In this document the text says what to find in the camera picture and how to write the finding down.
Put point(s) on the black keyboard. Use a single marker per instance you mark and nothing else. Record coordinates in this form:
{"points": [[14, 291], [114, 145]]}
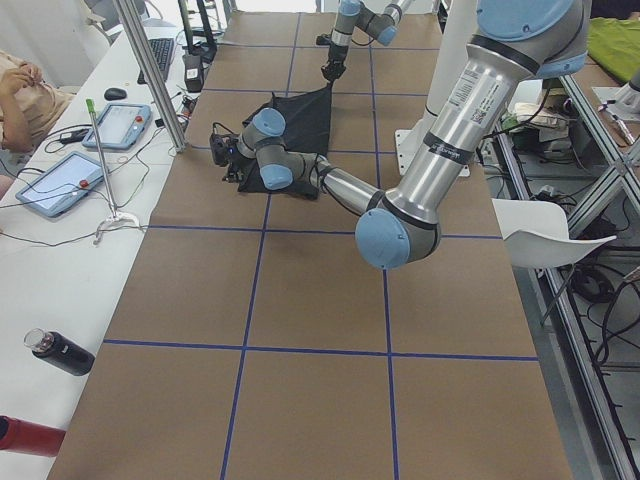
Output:
{"points": [[163, 51]]}

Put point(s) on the seated person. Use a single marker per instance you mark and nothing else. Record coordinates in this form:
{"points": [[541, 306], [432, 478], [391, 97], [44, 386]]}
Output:
{"points": [[30, 107]]}

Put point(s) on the red bottle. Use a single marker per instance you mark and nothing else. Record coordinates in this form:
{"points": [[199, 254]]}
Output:
{"points": [[20, 436]]}

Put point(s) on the black power adapter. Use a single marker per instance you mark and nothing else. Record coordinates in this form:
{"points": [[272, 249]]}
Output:
{"points": [[193, 73]]}

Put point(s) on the metal stand with green tip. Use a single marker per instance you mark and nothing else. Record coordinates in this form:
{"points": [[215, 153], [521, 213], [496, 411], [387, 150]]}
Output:
{"points": [[115, 216]]}

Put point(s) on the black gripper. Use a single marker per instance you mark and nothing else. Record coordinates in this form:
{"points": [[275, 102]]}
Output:
{"points": [[235, 166], [333, 64]]}

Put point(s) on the grey aluminium frame post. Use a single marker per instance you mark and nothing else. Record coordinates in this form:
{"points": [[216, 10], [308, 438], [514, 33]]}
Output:
{"points": [[132, 24]]}

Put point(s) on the white chair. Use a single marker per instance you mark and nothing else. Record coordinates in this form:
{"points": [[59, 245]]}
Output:
{"points": [[536, 234]]}

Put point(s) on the green cloth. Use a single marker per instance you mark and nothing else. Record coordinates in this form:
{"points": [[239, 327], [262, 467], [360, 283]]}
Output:
{"points": [[614, 45]]}

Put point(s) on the blue teach pendant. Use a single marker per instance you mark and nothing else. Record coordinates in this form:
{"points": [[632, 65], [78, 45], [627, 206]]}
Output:
{"points": [[120, 124], [62, 186]]}

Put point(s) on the blue teach pendant far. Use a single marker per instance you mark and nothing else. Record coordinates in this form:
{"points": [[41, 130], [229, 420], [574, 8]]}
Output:
{"points": [[120, 124]]}

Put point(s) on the blue teach pendant near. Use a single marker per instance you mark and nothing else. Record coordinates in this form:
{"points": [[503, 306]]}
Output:
{"points": [[62, 186]]}

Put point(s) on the black computer mouse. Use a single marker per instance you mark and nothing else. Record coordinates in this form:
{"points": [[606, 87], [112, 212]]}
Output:
{"points": [[114, 93]]}

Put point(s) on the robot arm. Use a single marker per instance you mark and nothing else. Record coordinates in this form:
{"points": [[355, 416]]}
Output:
{"points": [[352, 14], [488, 49]]}

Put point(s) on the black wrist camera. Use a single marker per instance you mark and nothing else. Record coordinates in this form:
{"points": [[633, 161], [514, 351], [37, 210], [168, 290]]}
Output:
{"points": [[323, 40], [223, 148]]}

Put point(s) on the black water bottle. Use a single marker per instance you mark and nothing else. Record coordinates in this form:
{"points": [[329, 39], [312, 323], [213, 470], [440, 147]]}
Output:
{"points": [[59, 351]]}

